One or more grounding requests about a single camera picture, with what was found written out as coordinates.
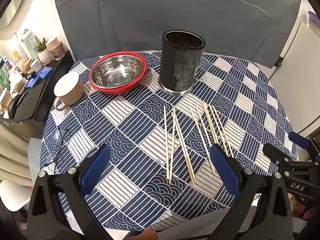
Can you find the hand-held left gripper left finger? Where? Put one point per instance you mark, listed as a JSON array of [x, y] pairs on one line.
[[96, 170]]

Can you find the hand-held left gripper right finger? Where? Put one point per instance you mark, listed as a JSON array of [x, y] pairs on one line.
[[226, 172]]

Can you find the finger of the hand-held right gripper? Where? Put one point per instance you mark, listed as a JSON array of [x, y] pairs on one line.
[[298, 140], [277, 153]]

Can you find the group of wooden chopsticks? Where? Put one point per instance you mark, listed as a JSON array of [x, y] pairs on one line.
[[184, 150]]

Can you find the black cylindrical utensil holder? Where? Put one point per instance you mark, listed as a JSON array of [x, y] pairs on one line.
[[175, 62]]

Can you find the person's right hand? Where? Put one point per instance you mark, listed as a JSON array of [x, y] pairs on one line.
[[301, 211]]

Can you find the person's left hand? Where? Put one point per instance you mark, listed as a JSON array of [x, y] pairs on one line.
[[146, 235]]

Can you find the thin-framed eyeglasses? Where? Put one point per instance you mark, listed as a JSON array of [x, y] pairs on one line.
[[60, 137]]

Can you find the blue white patterned tablecloth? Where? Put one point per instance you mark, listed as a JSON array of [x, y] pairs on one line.
[[140, 135]]

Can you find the beige ceramic mug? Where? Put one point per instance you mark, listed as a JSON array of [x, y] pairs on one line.
[[72, 95]]

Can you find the black clip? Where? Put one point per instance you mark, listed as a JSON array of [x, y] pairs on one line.
[[278, 62]]

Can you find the white stool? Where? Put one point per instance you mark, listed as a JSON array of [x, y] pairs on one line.
[[15, 196]]

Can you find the beige curtain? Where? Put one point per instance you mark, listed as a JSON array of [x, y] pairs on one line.
[[12, 152]]

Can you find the black side shelf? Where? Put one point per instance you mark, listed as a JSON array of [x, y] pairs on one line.
[[50, 92]]

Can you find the stainless steel bowl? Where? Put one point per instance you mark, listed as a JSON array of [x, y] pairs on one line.
[[117, 70]]

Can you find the blue box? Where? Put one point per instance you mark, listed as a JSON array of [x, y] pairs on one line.
[[33, 83], [43, 72]]

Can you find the purple basket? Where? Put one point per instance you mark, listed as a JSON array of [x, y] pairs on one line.
[[314, 18]]

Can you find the small plant in white pot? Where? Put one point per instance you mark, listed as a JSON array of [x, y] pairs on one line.
[[44, 53]]

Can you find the pink stacked cups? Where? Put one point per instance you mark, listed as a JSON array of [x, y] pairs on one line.
[[56, 48]]

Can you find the pale pump bottle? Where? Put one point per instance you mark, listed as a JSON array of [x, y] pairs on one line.
[[28, 43]]

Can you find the grey fabric backdrop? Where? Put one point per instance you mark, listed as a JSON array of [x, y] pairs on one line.
[[175, 10]]

